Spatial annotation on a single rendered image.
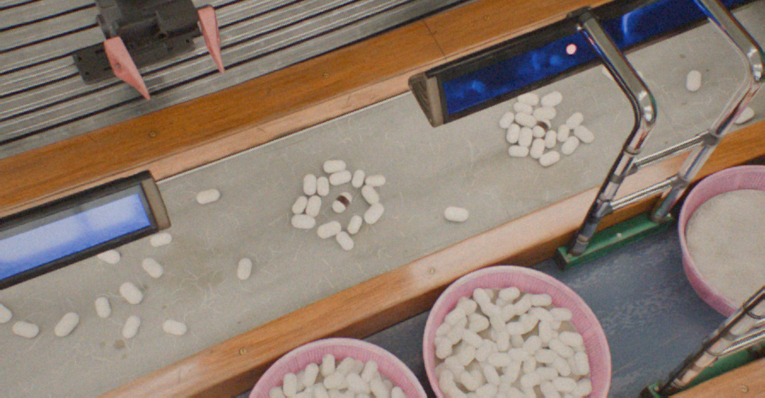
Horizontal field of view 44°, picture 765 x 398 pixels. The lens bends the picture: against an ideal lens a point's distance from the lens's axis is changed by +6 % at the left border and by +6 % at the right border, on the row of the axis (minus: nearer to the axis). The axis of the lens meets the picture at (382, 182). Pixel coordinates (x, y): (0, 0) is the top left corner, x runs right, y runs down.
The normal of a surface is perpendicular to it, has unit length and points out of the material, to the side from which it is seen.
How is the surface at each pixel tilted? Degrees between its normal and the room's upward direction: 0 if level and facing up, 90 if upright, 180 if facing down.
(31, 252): 58
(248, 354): 0
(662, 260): 0
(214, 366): 0
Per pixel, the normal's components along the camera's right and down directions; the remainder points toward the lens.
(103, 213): 0.39, 0.41
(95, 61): 0.04, -0.49
